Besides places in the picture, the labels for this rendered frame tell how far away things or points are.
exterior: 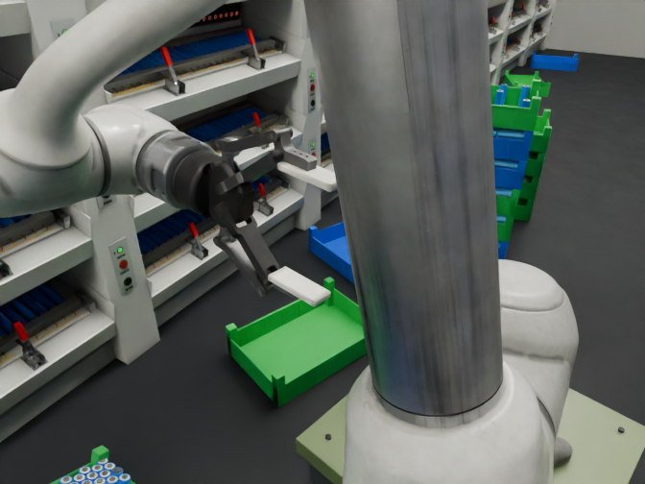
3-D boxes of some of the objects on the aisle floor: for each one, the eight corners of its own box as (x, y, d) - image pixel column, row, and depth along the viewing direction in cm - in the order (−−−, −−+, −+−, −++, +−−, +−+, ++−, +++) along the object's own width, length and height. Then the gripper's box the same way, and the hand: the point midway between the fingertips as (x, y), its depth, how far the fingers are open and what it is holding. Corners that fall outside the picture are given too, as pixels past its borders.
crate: (427, 273, 141) (431, 249, 137) (373, 300, 131) (374, 275, 127) (359, 229, 162) (360, 207, 158) (308, 250, 152) (307, 227, 148)
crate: (329, 301, 131) (329, 276, 126) (384, 343, 117) (387, 316, 113) (227, 352, 115) (225, 326, 110) (278, 408, 101) (276, 379, 97)
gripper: (173, 273, 66) (296, 354, 55) (167, 78, 54) (322, 134, 43) (217, 254, 71) (336, 325, 61) (221, 72, 59) (370, 122, 48)
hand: (322, 242), depth 52 cm, fingers open, 13 cm apart
